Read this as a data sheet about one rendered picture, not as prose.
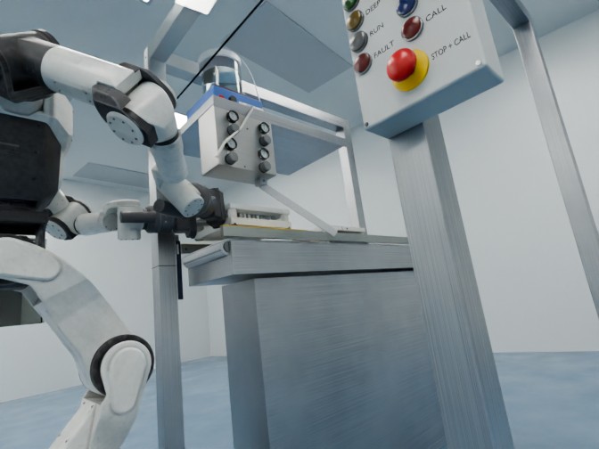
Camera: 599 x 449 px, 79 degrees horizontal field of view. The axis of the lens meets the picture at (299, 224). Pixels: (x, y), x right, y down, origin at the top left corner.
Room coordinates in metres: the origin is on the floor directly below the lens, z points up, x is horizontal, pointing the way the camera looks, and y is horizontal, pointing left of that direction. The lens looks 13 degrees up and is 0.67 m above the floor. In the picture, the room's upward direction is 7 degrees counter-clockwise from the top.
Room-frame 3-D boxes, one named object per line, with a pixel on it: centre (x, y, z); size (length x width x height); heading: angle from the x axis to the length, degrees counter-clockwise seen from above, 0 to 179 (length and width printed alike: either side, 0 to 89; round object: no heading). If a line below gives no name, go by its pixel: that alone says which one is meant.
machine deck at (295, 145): (1.34, 0.12, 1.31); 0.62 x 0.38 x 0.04; 133
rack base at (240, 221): (1.24, 0.20, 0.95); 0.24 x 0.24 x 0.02; 44
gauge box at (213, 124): (1.10, 0.17, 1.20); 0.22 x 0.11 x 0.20; 133
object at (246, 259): (1.59, -0.17, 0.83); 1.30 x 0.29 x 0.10; 133
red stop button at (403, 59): (0.41, -0.16, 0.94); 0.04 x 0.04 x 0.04; 43
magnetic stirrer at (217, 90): (1.18, 0.21, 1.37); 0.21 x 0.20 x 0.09; 43
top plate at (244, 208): (1.24, 0.20, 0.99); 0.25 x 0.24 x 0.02; 134
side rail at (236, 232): (1.49, -0.25, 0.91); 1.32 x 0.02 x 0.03; 133
